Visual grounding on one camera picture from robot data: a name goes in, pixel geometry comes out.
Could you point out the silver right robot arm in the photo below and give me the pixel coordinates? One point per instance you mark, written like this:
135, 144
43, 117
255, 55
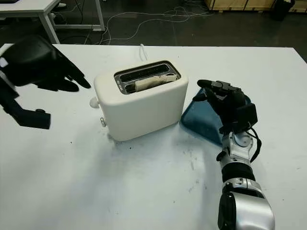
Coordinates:
244, 203

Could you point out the wooden crates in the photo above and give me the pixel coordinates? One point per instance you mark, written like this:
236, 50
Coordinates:
239, 3

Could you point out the white bread slice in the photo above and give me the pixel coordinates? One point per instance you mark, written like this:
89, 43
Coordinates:
151, 82

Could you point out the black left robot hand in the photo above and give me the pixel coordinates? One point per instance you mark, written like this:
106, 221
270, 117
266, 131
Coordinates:
36, 62

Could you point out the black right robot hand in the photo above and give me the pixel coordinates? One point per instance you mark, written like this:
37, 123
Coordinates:
227, 100

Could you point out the white office desk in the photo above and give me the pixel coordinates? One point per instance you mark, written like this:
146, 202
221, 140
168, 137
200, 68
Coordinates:
36, 7

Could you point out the blue plastic tray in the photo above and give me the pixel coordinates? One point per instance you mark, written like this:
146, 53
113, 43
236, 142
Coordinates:
199, 119

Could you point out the black waste bin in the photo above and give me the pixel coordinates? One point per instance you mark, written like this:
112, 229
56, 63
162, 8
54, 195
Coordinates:
283, 9

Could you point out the white two-slot toaster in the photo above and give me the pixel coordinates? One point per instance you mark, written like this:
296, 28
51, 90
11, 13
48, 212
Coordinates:
144, 115

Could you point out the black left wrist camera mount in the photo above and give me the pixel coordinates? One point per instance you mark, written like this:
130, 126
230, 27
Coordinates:
31, 118

